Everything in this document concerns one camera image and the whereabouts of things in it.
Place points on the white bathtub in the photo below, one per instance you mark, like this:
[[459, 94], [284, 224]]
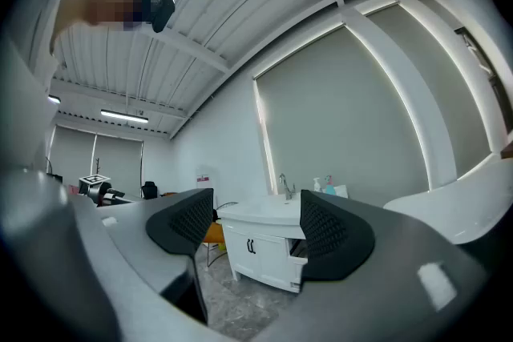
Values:
[[461, 200]]

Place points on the white pump soap bottle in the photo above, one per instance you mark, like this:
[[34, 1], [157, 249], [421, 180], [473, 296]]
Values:
[[317, 186]]

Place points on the long ceiling light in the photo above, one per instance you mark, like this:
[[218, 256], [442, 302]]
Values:
[[54, 99], [124, 116]]

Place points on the teal spray bottle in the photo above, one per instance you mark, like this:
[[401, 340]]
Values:
[[330, 187]]

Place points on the coat rack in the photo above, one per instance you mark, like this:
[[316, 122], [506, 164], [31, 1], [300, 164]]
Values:
[[96, 166]]

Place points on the chrome faucet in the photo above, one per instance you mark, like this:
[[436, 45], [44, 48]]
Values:
[[286, 188]]

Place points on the white sign board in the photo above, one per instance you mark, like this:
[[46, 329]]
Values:
[[205, 178]]

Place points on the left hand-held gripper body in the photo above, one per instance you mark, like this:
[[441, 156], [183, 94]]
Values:
[[98, 188]]

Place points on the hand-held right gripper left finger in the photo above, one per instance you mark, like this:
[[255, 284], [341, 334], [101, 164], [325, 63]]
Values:
[[132, 236]]

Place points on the gray roller blind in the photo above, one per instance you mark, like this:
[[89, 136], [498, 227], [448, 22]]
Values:
[[72, 152], [441, 84], [118, 164], [340, 116]]

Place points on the black office chair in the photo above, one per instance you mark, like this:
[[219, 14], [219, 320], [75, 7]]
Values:
[[149, 190]]

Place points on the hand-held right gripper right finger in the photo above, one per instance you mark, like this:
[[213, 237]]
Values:
[[380, 272]]

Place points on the white sink vanity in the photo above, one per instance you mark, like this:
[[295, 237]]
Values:
[[260, 248]]

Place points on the person's gray jacket torso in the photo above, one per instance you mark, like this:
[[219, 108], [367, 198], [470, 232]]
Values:
[[32, 20]]

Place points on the black head-worn camera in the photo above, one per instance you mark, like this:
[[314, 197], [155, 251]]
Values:
[[163, 12]]

